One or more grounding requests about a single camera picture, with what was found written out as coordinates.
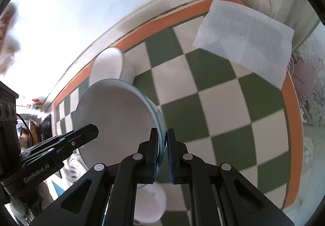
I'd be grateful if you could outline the plain white bowl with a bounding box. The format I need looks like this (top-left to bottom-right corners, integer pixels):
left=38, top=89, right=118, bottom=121
left=88, top=47, right=124, bottom=87
left=133, top=182, right=167, bottom=224

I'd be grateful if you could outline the white bowl with blue dots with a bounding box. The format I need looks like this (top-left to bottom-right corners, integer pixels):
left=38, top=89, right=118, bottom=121
left=74, top=78, right=167, bottom=189

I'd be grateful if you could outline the frosted glass sliding door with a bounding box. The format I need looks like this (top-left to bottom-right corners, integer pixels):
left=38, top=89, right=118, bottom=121
left=289, top=20, right=325, bottom=216

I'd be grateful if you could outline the group of colourful wall decorations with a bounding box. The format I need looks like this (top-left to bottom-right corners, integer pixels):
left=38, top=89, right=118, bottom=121
left=18, top=95, right=42, bottom=111

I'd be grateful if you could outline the white paper towel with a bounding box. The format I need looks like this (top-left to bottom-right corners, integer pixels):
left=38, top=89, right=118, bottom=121
left=192, top=0, right=295, bottom=89

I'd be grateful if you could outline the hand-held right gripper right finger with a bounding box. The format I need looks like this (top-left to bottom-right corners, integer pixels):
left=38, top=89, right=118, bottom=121
left=166, top=129, right=296, bottom=226

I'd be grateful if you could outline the green checkered tablecloth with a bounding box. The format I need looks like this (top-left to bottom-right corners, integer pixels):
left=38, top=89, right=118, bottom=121
left=52, top=0, right=304, bottom=226

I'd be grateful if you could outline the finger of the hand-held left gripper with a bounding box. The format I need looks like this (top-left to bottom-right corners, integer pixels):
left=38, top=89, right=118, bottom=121
left=54, top=124, right=99, bottom=151
left=20, top=148, right=75, bottom=163

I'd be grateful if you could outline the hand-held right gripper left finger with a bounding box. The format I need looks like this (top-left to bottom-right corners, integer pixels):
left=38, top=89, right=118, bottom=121
left=30, top=128, right=160, bottom=226

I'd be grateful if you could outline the small clear plastic bag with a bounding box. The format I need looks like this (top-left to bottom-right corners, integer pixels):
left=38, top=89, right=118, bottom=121
left=0, top=3, right=21, bottom=74

